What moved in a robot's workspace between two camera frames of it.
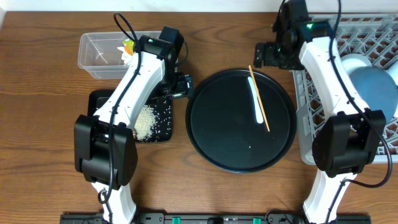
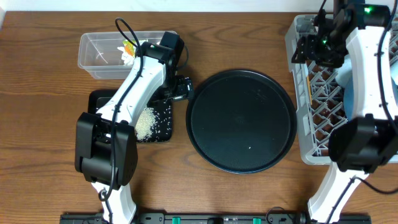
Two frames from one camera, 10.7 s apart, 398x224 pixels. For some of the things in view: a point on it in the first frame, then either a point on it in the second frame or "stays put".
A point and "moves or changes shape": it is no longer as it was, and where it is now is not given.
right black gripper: x=263 y=54 to x=306 y=47
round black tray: x=222 y=124 stays put
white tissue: x=126 y=58 stays put
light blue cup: x=388 y=86 moves or changes shape
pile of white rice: x=145 y=122 stays put
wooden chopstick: x=259 y=97 to x=309 y=89
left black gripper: x=182 y=86 stays put
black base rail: x=214 y=218 stays put
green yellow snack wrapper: x=129 y=46 stays put
